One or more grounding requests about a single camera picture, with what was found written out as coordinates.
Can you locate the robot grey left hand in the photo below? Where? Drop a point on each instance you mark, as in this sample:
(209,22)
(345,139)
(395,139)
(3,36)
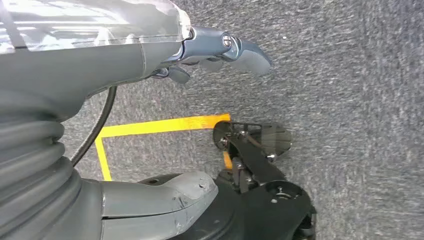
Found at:
(82,49)

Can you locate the yellow floor tape square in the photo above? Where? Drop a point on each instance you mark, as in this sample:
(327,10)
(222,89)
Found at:
(159,126)

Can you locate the robot black left foot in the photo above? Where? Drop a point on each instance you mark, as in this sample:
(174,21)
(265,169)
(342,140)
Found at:
(278,139)

